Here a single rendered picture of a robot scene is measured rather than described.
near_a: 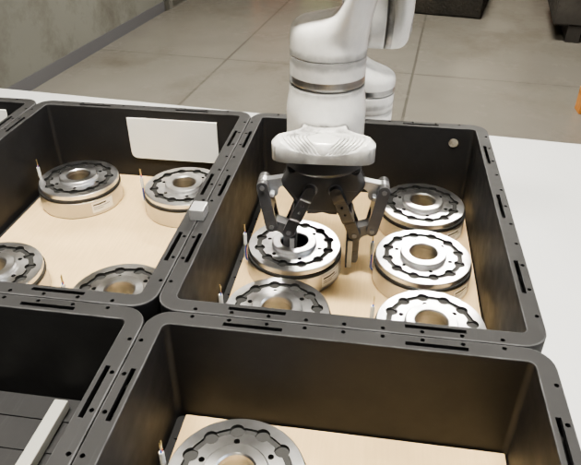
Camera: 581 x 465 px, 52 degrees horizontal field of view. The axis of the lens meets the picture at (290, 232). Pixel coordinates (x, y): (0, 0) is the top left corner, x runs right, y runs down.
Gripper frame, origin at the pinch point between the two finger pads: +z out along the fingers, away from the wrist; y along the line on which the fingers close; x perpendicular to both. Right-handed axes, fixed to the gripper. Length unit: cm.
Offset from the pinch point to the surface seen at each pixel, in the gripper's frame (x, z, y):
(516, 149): -61, 15, -38
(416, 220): -5.9, -0.8, -10.9
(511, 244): 8.2, -7.5, -17.3
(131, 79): -289, 83, 122
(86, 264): 1.2, 2.6, 26.5
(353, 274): 0.7, 2.5, -3.7
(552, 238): -28.4, 15.2, -36.3
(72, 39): -317, 68, 166
